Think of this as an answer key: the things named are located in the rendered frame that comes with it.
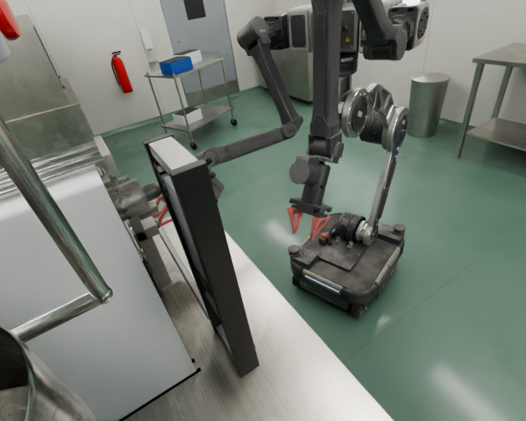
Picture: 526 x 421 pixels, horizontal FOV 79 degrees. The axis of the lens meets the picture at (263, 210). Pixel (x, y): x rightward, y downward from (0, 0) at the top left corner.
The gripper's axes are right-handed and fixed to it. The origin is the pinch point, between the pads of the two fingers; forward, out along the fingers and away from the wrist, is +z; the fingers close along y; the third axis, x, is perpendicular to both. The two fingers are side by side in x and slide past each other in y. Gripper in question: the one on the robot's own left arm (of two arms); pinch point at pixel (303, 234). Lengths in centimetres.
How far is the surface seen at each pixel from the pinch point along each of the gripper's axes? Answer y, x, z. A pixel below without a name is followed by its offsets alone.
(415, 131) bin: -55, 307, -62
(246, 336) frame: 6.8, -27.3, 17.1
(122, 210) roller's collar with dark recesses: -11.3, -47.2, -6.3
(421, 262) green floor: 11, 150, 35
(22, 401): 22, -71, -7
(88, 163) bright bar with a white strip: -8, -55, -15
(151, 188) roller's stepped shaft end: -10.9, -42.2, -10.5
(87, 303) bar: 13, -64, -6
